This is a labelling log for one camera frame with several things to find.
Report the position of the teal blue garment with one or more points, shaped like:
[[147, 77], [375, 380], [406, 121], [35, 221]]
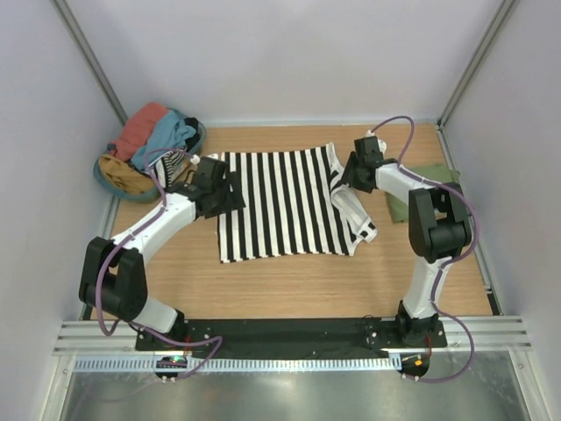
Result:
[[175, 130]]

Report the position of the red garment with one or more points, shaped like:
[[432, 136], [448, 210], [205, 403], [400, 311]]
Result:
[[137, 130]]

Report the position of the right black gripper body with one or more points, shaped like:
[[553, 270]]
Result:
[[364, 187]]

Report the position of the perforated white cable duct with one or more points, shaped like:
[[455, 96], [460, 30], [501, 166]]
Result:
[[168, 364]]

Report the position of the black white striped top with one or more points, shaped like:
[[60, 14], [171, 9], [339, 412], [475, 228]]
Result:
[[295, 203]]

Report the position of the aluminium corner post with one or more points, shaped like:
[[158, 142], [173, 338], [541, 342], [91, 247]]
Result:
[[81, 41], [486, 43]]

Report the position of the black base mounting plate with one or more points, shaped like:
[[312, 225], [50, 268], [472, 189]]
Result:
[[309, 338]]

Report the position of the left aluminium corner post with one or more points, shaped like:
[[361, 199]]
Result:
[[81, 41]]

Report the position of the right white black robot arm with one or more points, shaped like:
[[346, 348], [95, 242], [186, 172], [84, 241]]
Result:
[[438, 231]]

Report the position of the aluminium front rail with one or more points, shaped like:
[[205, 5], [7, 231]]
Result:
[[479, 333]]

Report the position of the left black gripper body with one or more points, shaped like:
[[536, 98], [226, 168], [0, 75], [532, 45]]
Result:
[[220, 193]]

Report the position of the teal laundry basket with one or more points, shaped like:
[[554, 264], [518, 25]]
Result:
[[151, 195]]

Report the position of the mustard yellow garment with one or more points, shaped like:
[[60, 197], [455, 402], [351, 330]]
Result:
[[123, 177]]

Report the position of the right aluminium corner post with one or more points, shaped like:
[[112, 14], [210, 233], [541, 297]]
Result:
[[486, 43]]

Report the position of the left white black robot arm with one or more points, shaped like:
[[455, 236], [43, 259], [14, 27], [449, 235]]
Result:
[[114, 270]]

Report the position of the narrow striped garment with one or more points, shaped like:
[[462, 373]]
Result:
[[169, 166]]

